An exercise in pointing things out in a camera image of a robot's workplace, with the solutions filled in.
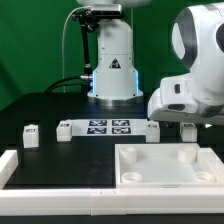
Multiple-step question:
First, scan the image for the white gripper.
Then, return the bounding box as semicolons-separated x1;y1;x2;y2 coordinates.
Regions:
147;74;224;126

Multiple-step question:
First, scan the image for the white square tabletop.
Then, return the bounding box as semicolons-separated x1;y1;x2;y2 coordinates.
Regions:
115;143;224;188

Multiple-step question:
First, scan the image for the fiducial tag sheet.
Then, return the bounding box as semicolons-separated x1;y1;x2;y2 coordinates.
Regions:
72;119;146;136

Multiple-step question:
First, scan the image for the white fence obstacle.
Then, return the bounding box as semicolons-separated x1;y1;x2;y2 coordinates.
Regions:
0;150;224;216

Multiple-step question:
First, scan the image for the black cable bundle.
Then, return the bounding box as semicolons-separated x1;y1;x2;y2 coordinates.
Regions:
44;75;93;94

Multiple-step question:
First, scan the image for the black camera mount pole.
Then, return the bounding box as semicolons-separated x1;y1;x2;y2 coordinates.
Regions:
72;9;99;75

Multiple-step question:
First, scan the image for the grey camera bar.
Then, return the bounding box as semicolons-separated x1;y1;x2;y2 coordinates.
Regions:
90;4;122;15

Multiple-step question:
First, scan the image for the white cable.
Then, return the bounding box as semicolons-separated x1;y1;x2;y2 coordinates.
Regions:
61;5;92;94

